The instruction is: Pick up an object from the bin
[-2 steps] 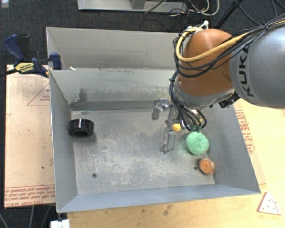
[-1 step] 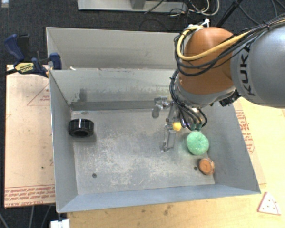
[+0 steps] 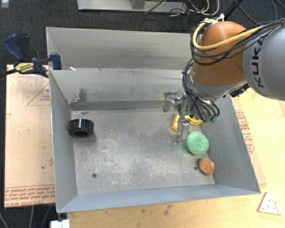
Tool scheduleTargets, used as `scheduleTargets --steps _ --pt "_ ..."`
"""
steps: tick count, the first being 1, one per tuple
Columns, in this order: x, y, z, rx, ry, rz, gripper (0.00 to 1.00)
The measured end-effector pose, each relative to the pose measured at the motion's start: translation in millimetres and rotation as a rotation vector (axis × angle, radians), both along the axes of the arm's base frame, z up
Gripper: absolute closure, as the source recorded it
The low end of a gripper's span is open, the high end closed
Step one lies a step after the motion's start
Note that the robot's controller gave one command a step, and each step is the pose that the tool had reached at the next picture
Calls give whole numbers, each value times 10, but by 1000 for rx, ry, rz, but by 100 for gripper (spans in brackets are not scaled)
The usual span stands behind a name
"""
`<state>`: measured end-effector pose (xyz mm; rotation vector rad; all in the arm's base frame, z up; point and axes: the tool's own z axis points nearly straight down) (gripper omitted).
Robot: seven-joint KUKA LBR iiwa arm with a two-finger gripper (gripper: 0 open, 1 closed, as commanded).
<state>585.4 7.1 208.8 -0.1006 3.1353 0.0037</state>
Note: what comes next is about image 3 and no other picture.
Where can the grey metal bin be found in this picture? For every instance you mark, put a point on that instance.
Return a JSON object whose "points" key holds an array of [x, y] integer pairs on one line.
{"points": [[132, 151]]}

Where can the yellow toy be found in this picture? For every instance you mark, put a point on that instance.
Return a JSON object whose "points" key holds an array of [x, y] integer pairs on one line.
{"points": [[175, 125]]}

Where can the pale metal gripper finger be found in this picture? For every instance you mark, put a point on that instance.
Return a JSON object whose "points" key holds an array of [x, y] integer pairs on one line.
{"points": [[185, 132], [178, 136]]}

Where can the green round sponge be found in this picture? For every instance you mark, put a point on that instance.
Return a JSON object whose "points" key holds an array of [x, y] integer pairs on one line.
{"points": [[198, 143]]}

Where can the orange carrot slice toy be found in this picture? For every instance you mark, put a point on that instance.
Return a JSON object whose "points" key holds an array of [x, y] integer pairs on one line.
{"points": [[206, 166]]}

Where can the brown cardboard board, red print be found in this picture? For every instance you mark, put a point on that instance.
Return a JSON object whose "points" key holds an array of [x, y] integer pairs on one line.
{"points": [[28, 139]]}

